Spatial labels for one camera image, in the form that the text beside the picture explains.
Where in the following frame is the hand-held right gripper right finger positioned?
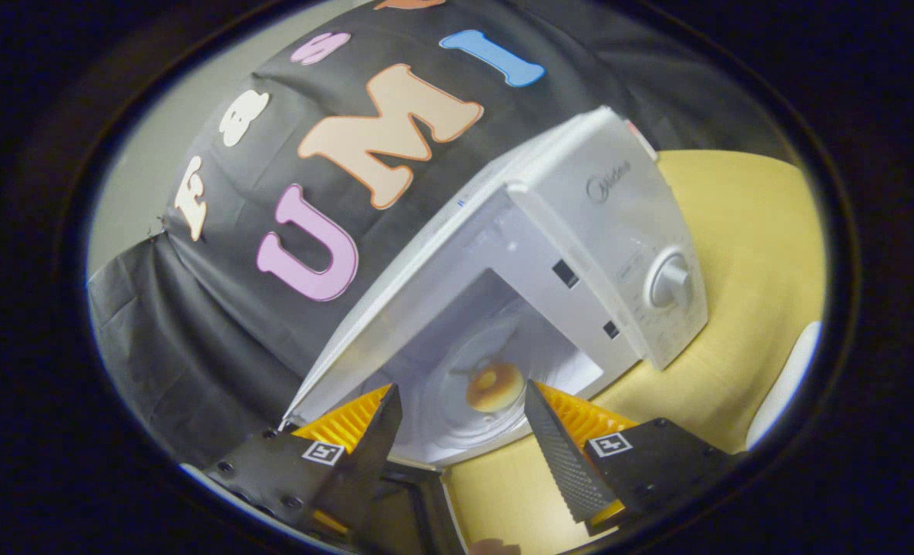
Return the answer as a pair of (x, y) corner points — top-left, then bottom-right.
(525, 379), (735, 537)

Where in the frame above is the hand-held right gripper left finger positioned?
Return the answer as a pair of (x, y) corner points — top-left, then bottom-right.
(207, 384), (404, 540)

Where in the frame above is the glazed ring donut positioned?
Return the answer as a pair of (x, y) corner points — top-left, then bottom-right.
(465, 362), (526, 413)

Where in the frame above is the white microwave oven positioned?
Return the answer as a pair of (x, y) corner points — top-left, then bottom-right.
(284, 106), (710, 555)

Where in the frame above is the glass microwave turntable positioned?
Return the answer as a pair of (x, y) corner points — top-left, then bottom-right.
(417, 324), (552, 453)

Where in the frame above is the white square plate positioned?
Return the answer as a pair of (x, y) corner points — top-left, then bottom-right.
(746, 320), (822, 452)

